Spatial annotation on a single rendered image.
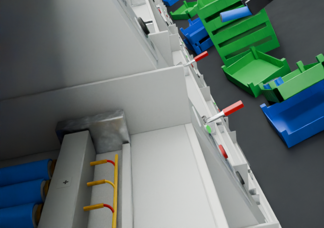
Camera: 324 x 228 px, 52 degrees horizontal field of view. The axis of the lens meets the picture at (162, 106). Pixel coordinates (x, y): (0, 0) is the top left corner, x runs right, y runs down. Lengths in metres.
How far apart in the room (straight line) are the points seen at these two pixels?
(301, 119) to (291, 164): 0.21
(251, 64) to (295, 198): 0.90
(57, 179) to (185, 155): 0.09
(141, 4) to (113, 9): 0.52
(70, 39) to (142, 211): 0.12
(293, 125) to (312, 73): 0.21
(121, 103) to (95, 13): 0.07
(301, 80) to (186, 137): 1.00
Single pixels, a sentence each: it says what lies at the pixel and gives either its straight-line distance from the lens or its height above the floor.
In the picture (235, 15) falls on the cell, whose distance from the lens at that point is 0.66.
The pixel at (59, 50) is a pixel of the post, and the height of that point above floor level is 0.82.
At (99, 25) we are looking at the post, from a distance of 0.24.
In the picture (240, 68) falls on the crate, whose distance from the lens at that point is 1.83.
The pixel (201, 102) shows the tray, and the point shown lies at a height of 0.52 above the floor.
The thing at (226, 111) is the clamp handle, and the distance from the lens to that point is 0.57.
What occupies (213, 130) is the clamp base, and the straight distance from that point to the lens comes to 0.58.
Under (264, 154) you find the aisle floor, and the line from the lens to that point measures 1.28.
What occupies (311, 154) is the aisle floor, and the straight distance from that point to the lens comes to 1.21.
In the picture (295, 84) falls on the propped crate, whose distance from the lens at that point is 1.23.
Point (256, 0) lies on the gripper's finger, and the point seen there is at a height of 0.64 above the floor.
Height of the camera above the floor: 0.86
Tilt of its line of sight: 26 degrees down
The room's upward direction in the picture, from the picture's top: 35 degrees counter-clockwise
